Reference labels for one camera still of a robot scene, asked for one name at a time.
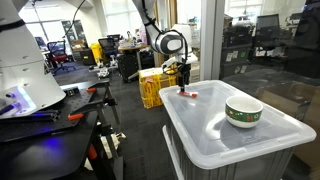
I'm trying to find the grey plastic storage bin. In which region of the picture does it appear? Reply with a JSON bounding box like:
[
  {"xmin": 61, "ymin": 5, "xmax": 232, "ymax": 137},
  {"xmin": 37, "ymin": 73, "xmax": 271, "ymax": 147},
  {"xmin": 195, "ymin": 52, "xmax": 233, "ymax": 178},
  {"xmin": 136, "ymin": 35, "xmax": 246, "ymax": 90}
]
[{"xmin": 162, "ymin": 124, "xmax": 296, "ymax": 180}]

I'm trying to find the white bowl with green band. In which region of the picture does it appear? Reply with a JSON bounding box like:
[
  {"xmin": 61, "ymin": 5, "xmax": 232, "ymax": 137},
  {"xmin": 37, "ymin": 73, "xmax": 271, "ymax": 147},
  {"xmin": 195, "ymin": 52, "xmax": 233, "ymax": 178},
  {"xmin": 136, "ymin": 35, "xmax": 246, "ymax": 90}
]
[{"xmin": 224, "ymin": 95, "xmax": 264, "ymax": 129}]

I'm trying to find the black table frame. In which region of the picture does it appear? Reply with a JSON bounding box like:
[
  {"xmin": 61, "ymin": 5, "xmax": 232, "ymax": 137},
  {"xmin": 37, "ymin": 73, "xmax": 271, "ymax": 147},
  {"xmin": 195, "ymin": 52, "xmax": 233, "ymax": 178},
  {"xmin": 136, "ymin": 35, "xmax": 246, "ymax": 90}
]
[{"xmin": 0, "ymin": 78, "xmax": 126, "ymax": 180}]

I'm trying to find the black drawer cabinet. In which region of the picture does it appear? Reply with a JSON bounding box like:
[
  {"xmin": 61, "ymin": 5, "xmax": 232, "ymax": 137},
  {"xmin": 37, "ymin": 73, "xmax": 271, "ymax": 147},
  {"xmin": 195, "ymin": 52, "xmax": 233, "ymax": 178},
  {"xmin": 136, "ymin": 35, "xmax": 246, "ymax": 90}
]
[{"xmin": 116, "ymin": 53, "xmax": 140, "ymax": 83}]

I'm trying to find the white window frame post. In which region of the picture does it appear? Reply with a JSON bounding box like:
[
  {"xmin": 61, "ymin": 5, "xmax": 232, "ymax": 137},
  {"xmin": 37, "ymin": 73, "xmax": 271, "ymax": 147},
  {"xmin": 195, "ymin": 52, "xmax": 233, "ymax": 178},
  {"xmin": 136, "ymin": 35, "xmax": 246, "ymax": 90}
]
[{"xmin": 199, "ymin": 0, "xmax": 226, "ymax": 82}]

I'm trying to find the red and black office chair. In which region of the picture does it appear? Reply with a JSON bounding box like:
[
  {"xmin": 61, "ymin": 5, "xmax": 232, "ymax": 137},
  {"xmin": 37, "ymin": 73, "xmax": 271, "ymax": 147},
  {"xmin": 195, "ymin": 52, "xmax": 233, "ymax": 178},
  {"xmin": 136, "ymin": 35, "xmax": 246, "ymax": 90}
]
[{"xmin": 46, "ymin": 40, "xmax": 77, "ymax": 76}]

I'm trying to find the wooden door frame post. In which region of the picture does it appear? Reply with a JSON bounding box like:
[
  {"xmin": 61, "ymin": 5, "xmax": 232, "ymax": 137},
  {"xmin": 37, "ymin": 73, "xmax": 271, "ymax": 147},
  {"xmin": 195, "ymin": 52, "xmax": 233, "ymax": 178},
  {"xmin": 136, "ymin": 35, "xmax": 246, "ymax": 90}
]
[
  {"xmin": 152, "ymin": 0, "xmax": 166, "ymax": 68},
  {"xmin": 166, "ymin": 0, "xmax": 181, "ymax": 84}
]

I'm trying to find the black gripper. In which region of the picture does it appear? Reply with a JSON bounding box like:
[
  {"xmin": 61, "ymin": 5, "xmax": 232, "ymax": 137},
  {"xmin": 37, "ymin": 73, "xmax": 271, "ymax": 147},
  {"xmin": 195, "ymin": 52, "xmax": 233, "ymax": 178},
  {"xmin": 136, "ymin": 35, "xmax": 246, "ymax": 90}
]
[{"xmin": 177, "ymin": 63, "xmax": 192, "ymax": 94}]

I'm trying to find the small white wheeled device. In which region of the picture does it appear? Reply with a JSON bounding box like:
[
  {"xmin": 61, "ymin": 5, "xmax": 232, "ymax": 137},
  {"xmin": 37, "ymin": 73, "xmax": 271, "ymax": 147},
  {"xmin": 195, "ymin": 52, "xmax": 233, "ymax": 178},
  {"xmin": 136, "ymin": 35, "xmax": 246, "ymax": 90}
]
[{"xmin": 89, "ymin": 63, "xmax": 118, "ymax": 79}]

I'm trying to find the black computer monitor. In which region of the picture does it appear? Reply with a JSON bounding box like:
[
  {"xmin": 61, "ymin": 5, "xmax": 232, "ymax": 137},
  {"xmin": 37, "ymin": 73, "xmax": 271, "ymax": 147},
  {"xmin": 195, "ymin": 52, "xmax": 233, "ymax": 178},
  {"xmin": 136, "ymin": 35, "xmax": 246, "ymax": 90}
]
[{"xmin": 254, "ymin": 13, "xmax": 282, "ymax": 43}]

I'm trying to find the black perforated breadboard plate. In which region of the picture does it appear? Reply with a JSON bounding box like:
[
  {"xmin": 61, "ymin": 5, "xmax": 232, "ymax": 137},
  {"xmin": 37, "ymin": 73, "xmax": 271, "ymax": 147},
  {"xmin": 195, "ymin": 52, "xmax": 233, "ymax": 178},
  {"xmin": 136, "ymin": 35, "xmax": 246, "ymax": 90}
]
[{"xmin": 0, "ymin": 87, "xmax": 98, "ymax": 144}]

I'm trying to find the orange marker with white cap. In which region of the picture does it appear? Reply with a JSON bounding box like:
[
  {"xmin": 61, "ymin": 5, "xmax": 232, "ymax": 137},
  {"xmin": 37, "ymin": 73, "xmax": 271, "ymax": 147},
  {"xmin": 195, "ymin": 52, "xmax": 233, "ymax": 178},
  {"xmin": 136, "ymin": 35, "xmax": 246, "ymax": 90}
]
[{"xmin": 178, "ymin": 90, "xmax": 199, "ymax": 99}]

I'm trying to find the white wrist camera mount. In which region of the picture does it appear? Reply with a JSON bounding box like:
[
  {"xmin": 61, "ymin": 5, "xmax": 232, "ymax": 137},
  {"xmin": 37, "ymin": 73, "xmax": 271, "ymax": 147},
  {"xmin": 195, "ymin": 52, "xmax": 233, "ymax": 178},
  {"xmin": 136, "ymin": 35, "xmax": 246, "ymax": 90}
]
[{"xmin": 162, "ymin": 53, "xmax": 199, "ymax": 70}]

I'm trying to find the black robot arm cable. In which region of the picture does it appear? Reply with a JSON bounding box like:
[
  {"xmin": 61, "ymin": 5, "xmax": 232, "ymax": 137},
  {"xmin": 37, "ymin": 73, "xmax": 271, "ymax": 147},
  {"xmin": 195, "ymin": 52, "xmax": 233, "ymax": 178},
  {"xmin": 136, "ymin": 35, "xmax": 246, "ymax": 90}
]
[{"xmin": 140, "ymin": 0, "xmax": 188, "ymax": 76}]

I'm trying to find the brown cardboard box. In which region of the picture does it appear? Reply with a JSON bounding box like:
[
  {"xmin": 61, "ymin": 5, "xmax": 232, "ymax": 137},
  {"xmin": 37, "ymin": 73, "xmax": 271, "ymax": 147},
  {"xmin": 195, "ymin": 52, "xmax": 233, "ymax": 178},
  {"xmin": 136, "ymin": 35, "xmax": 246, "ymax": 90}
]
[{"xmin": 190, "ymin": 46, "xmax": 201, "ymax": 64}]

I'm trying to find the small black connector block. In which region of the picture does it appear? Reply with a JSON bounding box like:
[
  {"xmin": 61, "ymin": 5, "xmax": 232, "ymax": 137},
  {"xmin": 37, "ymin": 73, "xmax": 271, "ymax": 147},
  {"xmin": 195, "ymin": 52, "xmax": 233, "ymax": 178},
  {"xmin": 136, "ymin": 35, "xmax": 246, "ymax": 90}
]
[{"xmin": 64, "ymin": 87, "xmax": 80, "ymax": 97}]

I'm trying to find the round wooden office table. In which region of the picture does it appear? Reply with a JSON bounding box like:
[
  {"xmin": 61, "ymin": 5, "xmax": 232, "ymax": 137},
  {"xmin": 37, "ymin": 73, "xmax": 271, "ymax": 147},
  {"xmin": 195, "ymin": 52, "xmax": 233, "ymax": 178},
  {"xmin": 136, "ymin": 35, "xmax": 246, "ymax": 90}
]
[{"xmin": 118, "ymin": 44, "xmax": 153, "ymax": 80}]

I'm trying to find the cardboard box with white label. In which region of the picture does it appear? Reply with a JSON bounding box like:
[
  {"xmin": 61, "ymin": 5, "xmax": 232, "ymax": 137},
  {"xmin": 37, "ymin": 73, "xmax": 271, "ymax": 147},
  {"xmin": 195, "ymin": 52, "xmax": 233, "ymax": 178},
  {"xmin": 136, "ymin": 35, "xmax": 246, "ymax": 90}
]
[{"xmin": 189, "ymin": 61, "xmax": 201, "ymax": 84}]

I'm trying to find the black mesh office chair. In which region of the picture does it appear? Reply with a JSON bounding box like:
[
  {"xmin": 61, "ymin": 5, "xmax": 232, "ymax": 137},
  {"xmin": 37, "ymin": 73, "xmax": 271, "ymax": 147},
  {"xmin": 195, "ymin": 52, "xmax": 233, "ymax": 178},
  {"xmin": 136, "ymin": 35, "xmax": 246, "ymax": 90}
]
[{"xmin": 97, "ymin": 37, "xmax": 120, "ymax": 66}]

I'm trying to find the black curved hanging cable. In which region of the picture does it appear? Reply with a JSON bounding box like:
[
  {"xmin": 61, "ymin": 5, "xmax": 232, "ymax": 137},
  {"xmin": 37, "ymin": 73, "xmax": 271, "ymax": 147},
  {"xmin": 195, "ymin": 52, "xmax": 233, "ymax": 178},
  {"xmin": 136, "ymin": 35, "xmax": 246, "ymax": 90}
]
[{"xmin": 62, "ymin": 0, "xmax": 87, "ymax": 38}]

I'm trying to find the yellow strapped box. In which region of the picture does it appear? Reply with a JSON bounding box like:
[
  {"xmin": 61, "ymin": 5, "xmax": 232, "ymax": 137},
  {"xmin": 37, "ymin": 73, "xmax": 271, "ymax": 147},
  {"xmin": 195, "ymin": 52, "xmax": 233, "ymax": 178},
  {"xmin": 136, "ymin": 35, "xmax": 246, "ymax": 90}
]
[{"xmin": 138, "ymin": 66, "xmax": 178, "ymax": 110}]

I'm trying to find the white plastic bracket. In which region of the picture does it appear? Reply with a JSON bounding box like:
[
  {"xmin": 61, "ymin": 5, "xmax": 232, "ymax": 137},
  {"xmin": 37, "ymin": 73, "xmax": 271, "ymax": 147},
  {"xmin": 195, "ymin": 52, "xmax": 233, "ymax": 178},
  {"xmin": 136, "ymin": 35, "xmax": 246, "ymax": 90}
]
[{"xmin": 99, "ymin": 131, "xmax": 127, "ymax": 159}]

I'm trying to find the translucent plastic storage bin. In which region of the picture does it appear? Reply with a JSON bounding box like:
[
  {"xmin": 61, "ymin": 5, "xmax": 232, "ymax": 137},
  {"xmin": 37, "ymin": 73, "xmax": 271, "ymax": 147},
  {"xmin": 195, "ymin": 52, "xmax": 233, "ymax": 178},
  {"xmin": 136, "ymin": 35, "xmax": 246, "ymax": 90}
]
[{"xmin": 158, "ymin": 79, "xmax": 317, "ymax": 170}]

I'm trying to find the yellow waste bin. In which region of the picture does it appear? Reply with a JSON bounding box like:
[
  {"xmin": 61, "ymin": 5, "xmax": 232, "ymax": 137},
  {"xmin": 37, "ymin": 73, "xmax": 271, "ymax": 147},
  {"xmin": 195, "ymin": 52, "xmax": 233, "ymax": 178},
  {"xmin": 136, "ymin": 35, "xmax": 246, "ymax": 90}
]
[{"xmin": 90, "ymin": 42, "xmax": 104, "ymax": 64}]

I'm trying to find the black shelf with labelled bins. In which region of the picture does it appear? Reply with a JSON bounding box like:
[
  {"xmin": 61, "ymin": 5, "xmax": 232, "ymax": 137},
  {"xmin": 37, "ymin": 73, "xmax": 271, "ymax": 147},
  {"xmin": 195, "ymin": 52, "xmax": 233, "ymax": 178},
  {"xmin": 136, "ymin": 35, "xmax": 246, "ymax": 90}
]
[{"xmin": 219, "ymin": 43, "xmax": 253, "ymax": 79}]

